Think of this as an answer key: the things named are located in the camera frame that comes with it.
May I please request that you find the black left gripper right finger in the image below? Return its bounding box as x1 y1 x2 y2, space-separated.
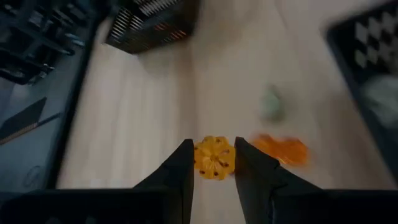
233 136 398 224

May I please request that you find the black plastic basket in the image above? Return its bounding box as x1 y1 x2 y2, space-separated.
104 0 201 55
323 0 398 177

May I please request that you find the black striped floor mat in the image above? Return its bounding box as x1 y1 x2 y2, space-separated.
0 96 48 146

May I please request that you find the small green object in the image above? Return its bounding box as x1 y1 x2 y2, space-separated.
259 83 287 124

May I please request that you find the wheeled wooden top workbench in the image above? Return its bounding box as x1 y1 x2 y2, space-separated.
0 0 96 86

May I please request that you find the orange plastic pumpkin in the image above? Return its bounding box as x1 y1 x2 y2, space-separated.
251 133 311 168
193 135 236 182

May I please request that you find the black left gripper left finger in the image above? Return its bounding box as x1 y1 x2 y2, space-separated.
0 138 195 224

